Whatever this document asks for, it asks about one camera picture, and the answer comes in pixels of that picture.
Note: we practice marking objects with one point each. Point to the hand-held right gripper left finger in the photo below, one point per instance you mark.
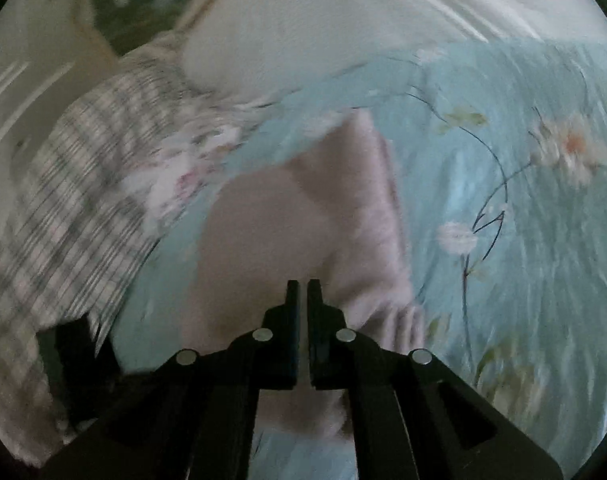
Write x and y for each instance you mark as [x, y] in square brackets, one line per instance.
[291, 340]

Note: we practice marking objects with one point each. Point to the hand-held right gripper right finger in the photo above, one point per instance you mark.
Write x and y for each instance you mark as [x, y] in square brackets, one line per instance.
[316, 340]

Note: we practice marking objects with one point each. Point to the pink knit sweater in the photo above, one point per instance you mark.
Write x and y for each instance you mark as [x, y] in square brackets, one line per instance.
[283, 220]

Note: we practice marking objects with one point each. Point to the plaid checked cloth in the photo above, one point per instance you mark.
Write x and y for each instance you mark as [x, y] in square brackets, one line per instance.
[83, 200]

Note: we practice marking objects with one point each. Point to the white floral cloth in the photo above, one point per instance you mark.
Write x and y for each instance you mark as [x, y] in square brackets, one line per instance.
[183, 170]

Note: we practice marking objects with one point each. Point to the teal floral blanket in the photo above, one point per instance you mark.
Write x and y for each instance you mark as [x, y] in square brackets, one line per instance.
[533, 260]

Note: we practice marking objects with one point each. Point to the white striped pillow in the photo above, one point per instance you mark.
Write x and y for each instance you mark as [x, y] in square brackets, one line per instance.
[333, 20]

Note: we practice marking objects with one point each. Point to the green floral pillow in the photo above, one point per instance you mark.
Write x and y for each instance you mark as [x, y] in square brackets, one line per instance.
[133, 0]

